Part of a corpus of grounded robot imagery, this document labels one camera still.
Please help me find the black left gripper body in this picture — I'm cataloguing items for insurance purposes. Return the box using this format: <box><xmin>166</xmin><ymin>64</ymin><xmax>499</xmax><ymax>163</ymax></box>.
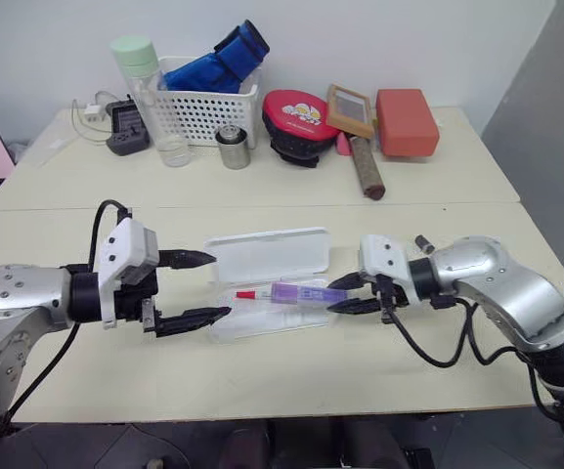
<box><xmin>113</xmin><ymin>266</ymin><xmax>161</xmax><ymax>336</ymax></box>

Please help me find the red black round case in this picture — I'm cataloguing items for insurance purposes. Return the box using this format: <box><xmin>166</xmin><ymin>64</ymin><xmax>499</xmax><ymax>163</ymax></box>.
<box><xmin>261</xmin><ymin>88</ymin><xmax>340</xmax><ymax>169</ymax></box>

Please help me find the white perforated plastic basket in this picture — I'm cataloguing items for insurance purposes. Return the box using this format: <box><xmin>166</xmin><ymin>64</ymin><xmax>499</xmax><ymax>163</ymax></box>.
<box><xmin>146</xmin><ymin>55</ymin><xmax>263</xmax><ymax>149</ymax></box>

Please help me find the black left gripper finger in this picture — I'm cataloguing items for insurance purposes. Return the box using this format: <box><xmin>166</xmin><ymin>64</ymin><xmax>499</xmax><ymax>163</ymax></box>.
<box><xmin>153</xmin><ymin>305</ymin><xmax>234</xmax><ymax>340</ymax></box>
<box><xmin>156</xmin><ymin>248</ymin><xmax>218</xmax><ymax>272</ymax></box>

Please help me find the small clear glass cup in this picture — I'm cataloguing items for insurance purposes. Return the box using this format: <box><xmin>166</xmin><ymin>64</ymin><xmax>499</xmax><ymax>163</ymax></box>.
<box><xmin>155</xmin><ymin>135</ymin><xmax>192</xmax><ymax>169</ymax></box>

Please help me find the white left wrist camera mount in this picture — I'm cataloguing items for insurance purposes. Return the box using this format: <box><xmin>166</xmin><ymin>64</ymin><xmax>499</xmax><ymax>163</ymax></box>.
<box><xmin>88</xmin><ymin>218</ymin><xmax>159</xmax><ymax>329</ymax></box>

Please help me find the white charger with cable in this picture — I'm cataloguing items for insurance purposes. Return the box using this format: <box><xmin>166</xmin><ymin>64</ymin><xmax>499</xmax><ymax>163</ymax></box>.
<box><xmin>70</xmin><ymin>89</ymin><xmax>132</xmax><ymax>147</ymax></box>

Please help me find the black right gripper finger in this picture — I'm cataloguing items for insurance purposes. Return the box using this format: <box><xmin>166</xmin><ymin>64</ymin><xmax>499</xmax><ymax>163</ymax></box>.
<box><xmin>326</xmin><ymin>272</ymin><xmax>374</xmax><ymax>293</ymax></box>
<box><xmin>325</xmin><ymin>296</ymin><xmax>383</xmax><ymax>316</ymax></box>

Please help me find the brown cylindrical roll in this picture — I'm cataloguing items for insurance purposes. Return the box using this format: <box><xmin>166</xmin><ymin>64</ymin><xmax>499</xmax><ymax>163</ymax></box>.
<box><xmin>348</xmin><ymin>136</ymin><xmax>389</xmax><ymax>201</ymax></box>

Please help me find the purple marker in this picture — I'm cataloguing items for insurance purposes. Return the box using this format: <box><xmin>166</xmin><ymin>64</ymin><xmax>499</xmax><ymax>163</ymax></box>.
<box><xmin>270</xmin><ymin>281</ymin><xmax>356</xmax><ymax>309</ymax></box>

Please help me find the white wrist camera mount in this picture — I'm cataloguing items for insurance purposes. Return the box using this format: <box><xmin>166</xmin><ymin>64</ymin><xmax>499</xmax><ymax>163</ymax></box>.
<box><xmin>357</xmin><ymin>234</ymin><xmax>422</xmax><ymax>305</ymax></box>
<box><xmin>88</xmin><ymin>218</ymin><xmax>159</xmax><ymax>329</ymax></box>

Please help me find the grey electronic device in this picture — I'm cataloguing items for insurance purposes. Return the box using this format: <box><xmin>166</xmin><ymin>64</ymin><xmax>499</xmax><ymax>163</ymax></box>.
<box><xmin>105</xmin><ymin>99</ymin><xmax>152</xmax><ymax>157</ymax></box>

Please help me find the silver metal can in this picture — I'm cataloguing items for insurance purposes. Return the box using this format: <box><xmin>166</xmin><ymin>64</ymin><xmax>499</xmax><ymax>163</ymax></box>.
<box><xmin>214</xmin><ymin>123</ymin><xmax>252</xmax><ymax>171</ymax></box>

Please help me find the wooden framed board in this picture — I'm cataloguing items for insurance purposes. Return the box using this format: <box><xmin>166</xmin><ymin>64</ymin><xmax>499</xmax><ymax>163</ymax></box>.
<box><xmin>325</xmin><ymin>83</ymin><xmax>376</xmax><ymax>139</ymax></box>

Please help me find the clear bottle with green lid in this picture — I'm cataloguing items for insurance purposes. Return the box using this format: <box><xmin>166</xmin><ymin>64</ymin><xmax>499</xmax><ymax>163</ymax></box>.
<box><xmin>109</xmin><ymin>34</ymin><xmax>166</xmax><ymax>148</ymax></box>

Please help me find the blue fabric roll bag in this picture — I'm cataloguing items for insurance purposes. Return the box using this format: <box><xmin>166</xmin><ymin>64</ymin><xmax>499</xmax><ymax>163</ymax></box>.
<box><xmin>162</xmin><ymin>19</ymin><xmax>272</xmax><ymax>95</ymax></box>

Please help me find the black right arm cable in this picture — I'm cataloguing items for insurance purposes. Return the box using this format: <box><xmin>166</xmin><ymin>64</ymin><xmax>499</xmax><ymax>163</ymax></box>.
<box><xmin>380</xmin><ymin>291</ymin><xmax>532</xmax><ymax>368</ymax></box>

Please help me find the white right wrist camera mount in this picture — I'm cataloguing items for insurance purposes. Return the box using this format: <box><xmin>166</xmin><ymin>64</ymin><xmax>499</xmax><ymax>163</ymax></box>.
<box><xmin>357</xmin><ymin>234</ymin><xmax>422</xmax><ymax>305</ymax></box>

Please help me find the orange red rectangular box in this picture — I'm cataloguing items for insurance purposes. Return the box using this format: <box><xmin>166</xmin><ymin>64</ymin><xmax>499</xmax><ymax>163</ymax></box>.
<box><xmin>374</xmin><ymin>87</ymin><xmax>441</xmax><ymax>159</ymax></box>

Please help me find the clear white plastic pencil case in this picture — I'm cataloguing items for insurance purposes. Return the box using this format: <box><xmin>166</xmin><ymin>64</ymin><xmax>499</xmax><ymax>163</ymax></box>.
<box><xmin>202</xmin><ymin>226</ymin><xmax>334</xmax><ymax>346</ymax></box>

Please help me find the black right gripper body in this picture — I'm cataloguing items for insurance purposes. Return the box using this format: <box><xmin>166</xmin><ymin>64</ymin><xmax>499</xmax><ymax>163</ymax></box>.
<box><xmin>369</xmin><ymin>273</ymin><xmax>412</xmax><ymax>324</ymax></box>

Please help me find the red capped marker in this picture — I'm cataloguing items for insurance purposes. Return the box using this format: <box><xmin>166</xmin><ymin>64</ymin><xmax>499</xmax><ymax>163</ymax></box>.
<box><xmin>235</xmin><ymin>288</ymin><xmax>276</xmax><ymax>301</ymax></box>

